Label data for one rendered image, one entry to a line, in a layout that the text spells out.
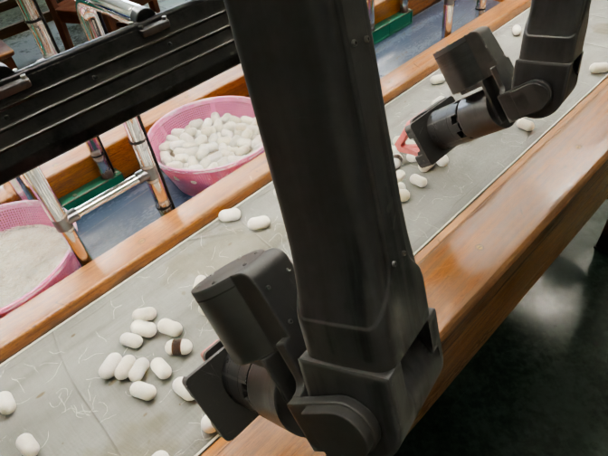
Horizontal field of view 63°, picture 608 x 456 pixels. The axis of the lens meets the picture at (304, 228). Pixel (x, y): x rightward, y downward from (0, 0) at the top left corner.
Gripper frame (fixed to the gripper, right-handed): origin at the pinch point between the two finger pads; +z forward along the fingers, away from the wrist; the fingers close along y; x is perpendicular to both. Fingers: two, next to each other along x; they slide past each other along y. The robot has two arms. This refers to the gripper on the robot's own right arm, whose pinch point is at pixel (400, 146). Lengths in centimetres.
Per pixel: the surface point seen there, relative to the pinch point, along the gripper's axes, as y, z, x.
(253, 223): 22.9, 13.0, -1.7
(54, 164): 38, 46, -29
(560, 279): -68, 41, 73
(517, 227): -0.7, -12.1, 17.6
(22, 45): -35, 328, -160
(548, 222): -5.1, -13.9, 19.6
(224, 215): 24.8, 17.1, -4.9
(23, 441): 64, 8, 3
